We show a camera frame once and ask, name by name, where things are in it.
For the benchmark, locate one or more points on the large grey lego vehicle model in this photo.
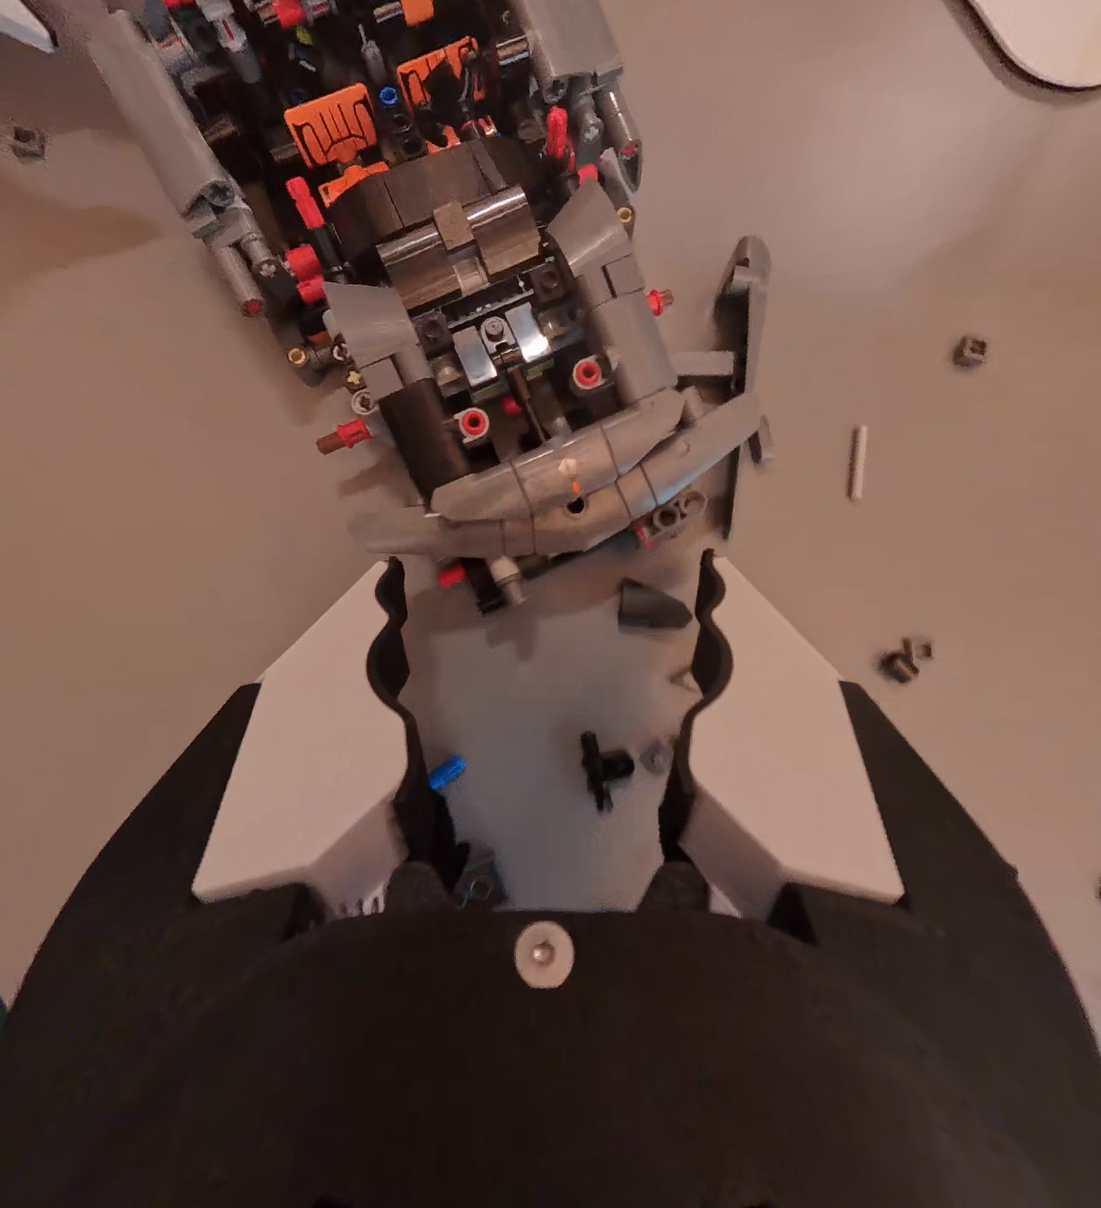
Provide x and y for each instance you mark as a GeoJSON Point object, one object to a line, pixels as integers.
{"type": "Point", "coordinates": [474, 283]}

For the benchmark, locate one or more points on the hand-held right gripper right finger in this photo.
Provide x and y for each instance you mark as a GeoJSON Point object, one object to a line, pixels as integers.
{"type": "Point", "coordinates": [786, 755]}

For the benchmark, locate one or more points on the white flat board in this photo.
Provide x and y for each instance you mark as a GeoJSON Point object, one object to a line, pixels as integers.
{"type": "Point", "coordinates": [1060, 38]}

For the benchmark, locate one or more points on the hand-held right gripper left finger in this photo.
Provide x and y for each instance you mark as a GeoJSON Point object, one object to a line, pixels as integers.
{"type": "Point", "coordinates": [304, 755]}

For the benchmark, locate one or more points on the small dark square lego piece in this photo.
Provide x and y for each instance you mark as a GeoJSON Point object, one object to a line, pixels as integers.
{"type": "Point", "coordinates": [968, 352]}

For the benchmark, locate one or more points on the grey lego cylinder assembly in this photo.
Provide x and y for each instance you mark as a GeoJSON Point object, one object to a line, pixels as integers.
{"type": "Point", "coordinates": [163, 132]}

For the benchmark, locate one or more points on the long dark grey lego beam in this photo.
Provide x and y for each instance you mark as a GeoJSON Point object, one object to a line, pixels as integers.
{"type": "Point", "coordinates": [743, 311]}

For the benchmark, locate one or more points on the black lego piece with axle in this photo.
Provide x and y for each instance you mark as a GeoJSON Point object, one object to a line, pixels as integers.
{"type": "Point", "coordinates": [600, 764]}

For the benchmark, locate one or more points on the small grey round lego piece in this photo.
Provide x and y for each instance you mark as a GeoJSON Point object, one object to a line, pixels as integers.
{"type": "Point", "coordinates": [656, 755]}

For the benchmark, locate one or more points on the small dark grey lego piece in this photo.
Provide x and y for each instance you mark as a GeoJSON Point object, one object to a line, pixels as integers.
{"type": "Point", "coordinates": [902, 663]}

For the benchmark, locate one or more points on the light grey lego tube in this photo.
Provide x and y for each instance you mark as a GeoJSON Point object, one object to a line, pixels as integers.
{"type": "Point", "coordinates": [857, 462]}

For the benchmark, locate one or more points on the black angled lego piece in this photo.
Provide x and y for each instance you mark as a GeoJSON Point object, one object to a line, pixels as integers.
{"type": "Point", "coordinates": [649, 609]}

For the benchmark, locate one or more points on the blue lego pin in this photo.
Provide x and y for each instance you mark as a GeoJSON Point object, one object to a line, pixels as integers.
{"type": "Point", "coordinates": [446, 772]}

